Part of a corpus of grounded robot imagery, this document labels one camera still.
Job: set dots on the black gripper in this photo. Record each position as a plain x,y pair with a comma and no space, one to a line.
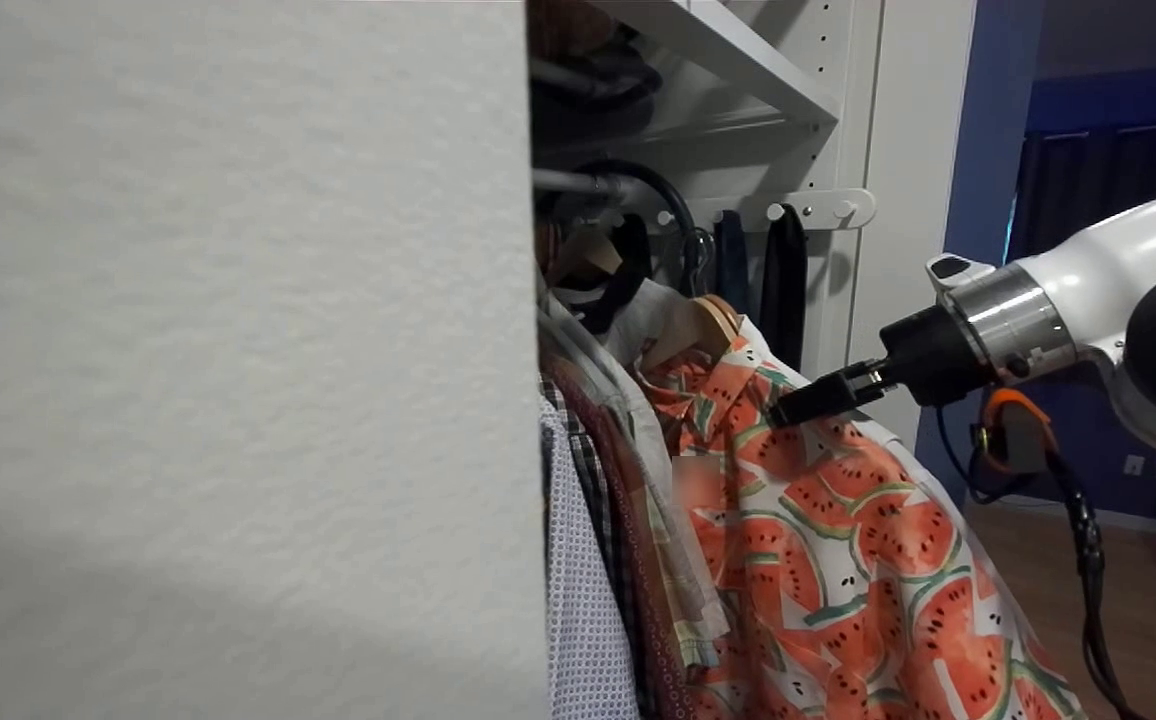
930,354

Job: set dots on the wooden clothes hanger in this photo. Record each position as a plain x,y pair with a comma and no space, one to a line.
698,327

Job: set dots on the orange watermelon print shirt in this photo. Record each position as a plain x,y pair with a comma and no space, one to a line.
849,583

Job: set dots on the white shirt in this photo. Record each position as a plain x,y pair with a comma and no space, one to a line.
640,327

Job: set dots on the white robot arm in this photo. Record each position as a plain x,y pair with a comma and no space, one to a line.
1082,301

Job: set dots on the dark plaid hanging shirt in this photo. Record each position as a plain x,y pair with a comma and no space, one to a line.
630,606

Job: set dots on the white closet shelf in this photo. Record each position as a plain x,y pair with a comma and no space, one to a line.
683,82

